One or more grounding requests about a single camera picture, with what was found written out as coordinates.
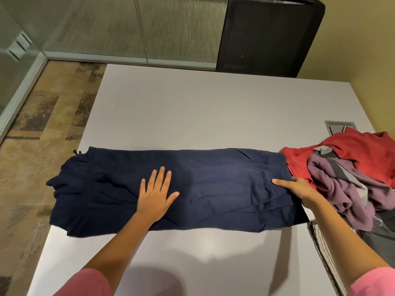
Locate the person's left hand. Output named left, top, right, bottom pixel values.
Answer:
left=135, top=166, right=180, bottom=225

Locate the person's right hand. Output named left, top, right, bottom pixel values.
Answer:
left=271, top=177, right=323, bottom=210

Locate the mauve striped t-shirt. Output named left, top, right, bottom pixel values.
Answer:
left=307, top=146, right=395, bottom=231

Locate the navy blue hoodie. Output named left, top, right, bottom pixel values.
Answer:
left=45, top=146, right=309, bottom=238

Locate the striped knit top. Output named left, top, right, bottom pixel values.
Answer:
left=307, top=221, right=348, bottom=296

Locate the red garment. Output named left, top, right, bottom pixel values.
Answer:
left=279, top=127, right=395, bottom=190

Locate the black orange backpack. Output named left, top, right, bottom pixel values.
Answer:
left=358, top=206, right=395, bottom=270

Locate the person's left forearm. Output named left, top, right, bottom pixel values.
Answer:
left=81, top=212, right=155, bottom=293

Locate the person's right forearm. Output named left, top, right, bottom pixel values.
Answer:
left=308, top=200, right=393, bottom=287

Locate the person's left pink sleeve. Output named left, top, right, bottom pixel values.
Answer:
left=52, top=268, right=112, bottom=296

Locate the person's pink sleeve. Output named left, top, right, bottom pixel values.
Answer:
left=349, top=267, right=395, bottom=296
left=52, top=268, right=112, bottom=296

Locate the person's right pink sleeve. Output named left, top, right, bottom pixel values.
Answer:
left=349, top=267, right=395, bottom=296

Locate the black mesh office chair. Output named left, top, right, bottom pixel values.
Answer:
left=215, top=0, right=326, bottom=79

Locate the grey table cable hatch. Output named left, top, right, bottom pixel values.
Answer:
left=324, top=120, right=358, bottom=136

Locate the metal glass door bracket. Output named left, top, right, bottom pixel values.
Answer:
left=7, top=32, right=33, bottom=61

